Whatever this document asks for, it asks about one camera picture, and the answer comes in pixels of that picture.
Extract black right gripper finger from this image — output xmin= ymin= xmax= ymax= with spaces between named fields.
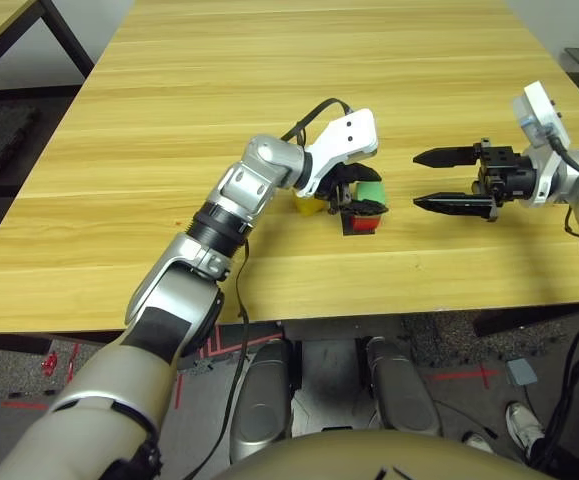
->
xmin=412 ymin=144 xmax=485 ymax=170
xmin=412 ymin=192 xmax=500 ymax=223

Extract black left wrist camera cable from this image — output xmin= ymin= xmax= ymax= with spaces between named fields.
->
xmin=281 ymin=98 xmax=353 ymax=146

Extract red wooden block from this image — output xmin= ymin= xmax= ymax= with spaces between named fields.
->
xmin=351 ymin=213 xmax=384 ymax=235

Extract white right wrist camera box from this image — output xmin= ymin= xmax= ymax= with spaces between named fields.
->
xmin=512 ymin=81 xmax=572 ymax=209

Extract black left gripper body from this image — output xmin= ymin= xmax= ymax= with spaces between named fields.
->
xmin=316 ymin=163 xmax=358 ymax=214

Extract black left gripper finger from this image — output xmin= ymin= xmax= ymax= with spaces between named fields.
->
xmin=342 ymin=199 xmax=390 ymax=217
xmin=351 ymin=163 xmax=384 ymax=184

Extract black cable bundle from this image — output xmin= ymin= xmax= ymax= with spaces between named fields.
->
xmin=533 ymin=319 xmax=579 ymax=471

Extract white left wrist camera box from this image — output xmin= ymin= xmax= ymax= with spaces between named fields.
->
xmin=296 ymin=108 xmax=380 ymax=199

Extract grey foot pedal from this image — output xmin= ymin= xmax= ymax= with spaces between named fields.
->
xmin=506 ymin=357 xmax=540 ymax=386

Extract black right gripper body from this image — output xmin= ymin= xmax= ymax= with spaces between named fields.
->
xmin=473 ymin=139 xmax=538 ymax=204

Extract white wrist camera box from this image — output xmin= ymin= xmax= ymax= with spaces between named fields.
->
xmin=512 ymin=81 xmax=572 ymax=209
xmin=296 ymin=108 xmax=380 ymax=199

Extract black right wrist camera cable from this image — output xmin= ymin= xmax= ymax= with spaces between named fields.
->
xmin=543 ymin=127 xmax=579 ymax=191

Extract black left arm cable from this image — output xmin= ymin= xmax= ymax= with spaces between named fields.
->
xmin=193 ymin=239 xmax=251 ymax=480

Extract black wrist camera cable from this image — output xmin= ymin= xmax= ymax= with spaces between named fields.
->
xmin=281 ymin=98 xmax=353 ymax=146
xmin=543 ymin=127 xmax=579 ymax=191

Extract dark grey robot left leg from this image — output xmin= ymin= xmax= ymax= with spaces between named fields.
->
xmin=228 ymin=339 xmax=295 ymax=464

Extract dark grey robot right leg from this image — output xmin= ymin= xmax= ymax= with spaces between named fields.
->
xmin=366 ymin=337 xmax=443 ymax=436

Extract dark grey robot leg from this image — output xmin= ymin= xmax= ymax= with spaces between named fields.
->
xmin=228 ymin=339 xmax=295 ymax=464
xmin=366 ymin=337 xmax=443 ymax=436

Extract yellow wooden block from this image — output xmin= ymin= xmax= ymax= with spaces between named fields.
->
xmin=293 ymin=197 xmax=328 ymax=217

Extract white sneaker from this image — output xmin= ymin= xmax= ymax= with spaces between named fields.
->
xmin=461 ymin=430 xmax=495 ymax=454
xmin=506 ymin=402 xmax=545 ymax=454

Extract green wooden block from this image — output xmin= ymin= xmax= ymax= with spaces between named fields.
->
xmin=354 ymin=180 xmax=386 ymax=206

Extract beige robot torso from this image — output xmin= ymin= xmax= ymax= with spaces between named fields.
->
xmin=211 ymin=429 xmax=545 ymax=480

